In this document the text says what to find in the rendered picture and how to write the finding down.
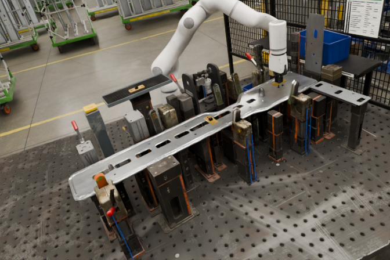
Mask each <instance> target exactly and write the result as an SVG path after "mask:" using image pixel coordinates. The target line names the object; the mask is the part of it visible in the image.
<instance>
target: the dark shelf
mask: <svg viewBox="0 0 390 260"><path fill-rule="evenodd" d="M258 44H260V45H262V46H263V50H262V51H264V52H267V53H269V44H270V43H269V35H268V36H267V37H264V38H261V39H258V40H256V41H254V42H251V43H249V44H248V47H249V48H254V46H255V45H258ZM286 44H287V51H286V55H287V59H290V60H291V55H290V52H291V51H292V50H291V41H290V40H286ZM299 62H300V63H303V64H305V56H302V55H299ZM333 64H335V65H337V66H341V67H342V75H344V76H347V77H351V78H354V79H358V78H360V77H362V76H364V75H365V74H367V73H369V72H371V71H373V70H375V69H377V68H378V67H380V66H381V64H382V62H381V61H378V60H373V59H369V58H365V57H361V56H356V55H351V54H348V58H346V59H344V60H341V61H338V62H335V63H333Z"/></svg>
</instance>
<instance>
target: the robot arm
mask: <svg viewBox="0 0 390 260"><path fill-rule="evenodd" d="M217 10H220V11H221V12H223V13H224V14H226V15H228V16H229V17H231V18H233V19H234V20H236V21H237V22H239V23H241V24H242V25H244V26H246V27H248V28H261V29H263V30H266V31H268V32H269V43H270V55H269V69H270V70H272V71H273V74H274V76H275V82H277V80H278V84H279V83H282V82H283V75H286V74H288V72H287V69H288V63H287V55H286V51H287V44H286V33H287V27H286V21H284V20H278V19H276V18H274V17H273V16H271V15H269V14H266V13H261V12H257V11H255V10H253V9H252V8H250V7H249V6H247V5H246V4H244V3H242V2H241V1H239V0H199V1H198V2H197V3H196V4H195V5H194V6H193V7H192V8H191V9H189V10H188V11H187V12H186V13H185V14H184V15H183V17H182V18H181V20H180V22H179V24H178V28H177V29H176V31H175V33H174V35H173V37H172V38H171V40H170V41H169V43H168V44H167V46H166V47H165V48H164V50H163V51H162V52H161V53H160V54H159V56H158V57H157V58H156V59H155V61H154V62H153V64H152V65H151V72H152V74H153V75H156V74H159V73H163V74H165V75H166V76H168V77H170V75H171V74H173V75H174V77H175V78H176V79H177V77H178V71H179V59H178V58H179V56H180V55H181V54H182V52H183V51H184V50H185V48H186V47H187V45H188V44H189V42H190V41H191V39H192V37H193V35H194V33H195V32H196V30H197V29H198V28H199V26H200V25H201V24H202V23H203V22H204V21H205V20H206V19H207V18H209V17H210V16H211V15H212V14H213V13H214V12H216V11H217ZM170 78H171V77H170ZM172 81H173V80H172ZM160 92H161V97H162V103H163V105H165V104H167V100H166V97H167V96H169V95H171V94H174V95H176V96H178V95H179V91H178V86H177V84H176V83H174V81H173V82H172V83H170V84H167V85H164V86H162V87H160Z"/></svg>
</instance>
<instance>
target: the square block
mask: <svg viewBox="0 0 390 260"><path fill-rule="evenodd" d="M341 76H342V67H341V66H337V65H335V64H329V65H327V66H325V67H323V68H322V74H321V78H322V81H324V82H327V83H329V84H333V85H336V86H339V87H340V82H341ZM337 111H338V100H337V99H334V100H333V103H332V110H331V122H330V125H331V124H333V123H335V122H336V121H337V119H336V117H337Z"/></svg>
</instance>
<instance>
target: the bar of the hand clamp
mask: <svg viewBox="0 0 390 260"><path fill-rule="evenodd" d="M262 50H263V46H262V45H260V44H258V45H255V46H254V53H255V60H256V64H257V70H259V71H260V73H261V69H262V70H263V72H262V73H265V69H264V65H263V58H262ZM260 67H261V68H260ZM260 75H261V74H260Z"/></svg>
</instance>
